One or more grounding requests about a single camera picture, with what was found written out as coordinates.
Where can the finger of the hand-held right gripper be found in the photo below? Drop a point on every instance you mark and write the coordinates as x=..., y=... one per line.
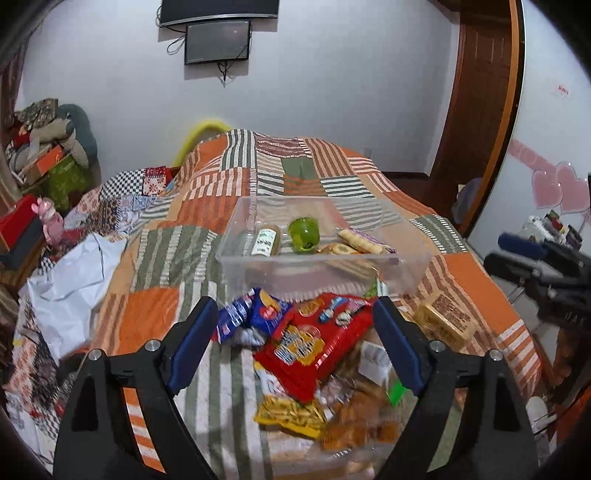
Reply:
x=512, y=267
x=521, y=245

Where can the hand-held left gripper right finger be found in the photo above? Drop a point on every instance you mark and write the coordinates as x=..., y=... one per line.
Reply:
x=399, y=348

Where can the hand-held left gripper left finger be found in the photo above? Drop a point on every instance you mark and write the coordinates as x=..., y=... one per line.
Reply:
x=194, y=344

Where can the clear bag green seal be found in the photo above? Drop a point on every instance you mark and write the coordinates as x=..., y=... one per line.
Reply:
x=355, y=415

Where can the red snack bag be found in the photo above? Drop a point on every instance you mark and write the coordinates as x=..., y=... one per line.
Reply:
x=314, y=350

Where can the clear plastic container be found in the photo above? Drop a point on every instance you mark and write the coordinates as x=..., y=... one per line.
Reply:
x=258, y=277

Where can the cluster of toiletry bottles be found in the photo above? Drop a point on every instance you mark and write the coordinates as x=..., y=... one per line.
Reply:
x=549, y=228

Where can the orange striped patchwork blanket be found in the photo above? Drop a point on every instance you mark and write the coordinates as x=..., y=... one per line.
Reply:
x=152, y=314

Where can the beige snack box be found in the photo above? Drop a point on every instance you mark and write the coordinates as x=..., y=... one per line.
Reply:
x=445, y=318

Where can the pink heart sticker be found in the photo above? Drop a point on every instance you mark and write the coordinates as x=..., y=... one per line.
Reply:
x=547, y=189
x=575, y=187

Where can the grey garment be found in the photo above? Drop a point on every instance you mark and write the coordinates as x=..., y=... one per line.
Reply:
x=467, y=198

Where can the blue yellow snack packet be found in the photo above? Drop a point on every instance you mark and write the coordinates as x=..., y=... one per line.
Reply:
x=270, y=311

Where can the long biscuit packet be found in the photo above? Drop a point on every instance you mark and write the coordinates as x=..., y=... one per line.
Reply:
x=364, y=242

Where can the round cookie packet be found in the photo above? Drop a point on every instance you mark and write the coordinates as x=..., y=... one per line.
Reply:
x=341, y=249

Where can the small bottle green label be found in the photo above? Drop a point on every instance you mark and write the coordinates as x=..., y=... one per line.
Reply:
x=265, y=242

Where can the white plastic sheet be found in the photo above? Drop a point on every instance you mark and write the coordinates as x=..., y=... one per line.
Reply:
x=69, y=295

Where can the green jelly cup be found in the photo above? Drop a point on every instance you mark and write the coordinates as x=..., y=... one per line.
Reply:
x=304, y=235

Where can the brown wooden door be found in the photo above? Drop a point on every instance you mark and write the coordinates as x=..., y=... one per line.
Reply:
x=480, y=92

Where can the checkered patchwork quilt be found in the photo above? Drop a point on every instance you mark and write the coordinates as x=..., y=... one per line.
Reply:
x=124, y=194

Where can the pink plush toy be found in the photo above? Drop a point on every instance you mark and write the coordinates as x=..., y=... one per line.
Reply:
x=51, y=224

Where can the dark flat box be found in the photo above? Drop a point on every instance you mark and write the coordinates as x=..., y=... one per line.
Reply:
x=25, y=254

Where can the green box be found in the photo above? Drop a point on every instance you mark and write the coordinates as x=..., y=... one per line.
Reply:
x=67, y=182

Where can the red box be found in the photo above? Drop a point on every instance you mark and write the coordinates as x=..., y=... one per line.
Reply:
x=18, y=221

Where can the yellow fuzzy cushion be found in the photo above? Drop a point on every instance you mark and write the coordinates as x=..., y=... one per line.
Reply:
x=203, y=129

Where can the orange box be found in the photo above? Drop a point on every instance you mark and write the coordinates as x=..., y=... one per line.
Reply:
x=46, y=161

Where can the grey cushion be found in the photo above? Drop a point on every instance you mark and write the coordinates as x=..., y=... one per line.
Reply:
x=83, y=129

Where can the dark patterned cloth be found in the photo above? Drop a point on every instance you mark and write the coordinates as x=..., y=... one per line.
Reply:
x=37, y=110

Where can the striped brown curtain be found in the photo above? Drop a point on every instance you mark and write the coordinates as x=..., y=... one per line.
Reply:
x=11, y=87

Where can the large black monitor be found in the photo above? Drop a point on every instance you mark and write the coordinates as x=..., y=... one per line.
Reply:
x=219, y=11

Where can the small black wall screen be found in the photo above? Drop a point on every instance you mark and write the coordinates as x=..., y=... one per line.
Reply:
x=218, y=42

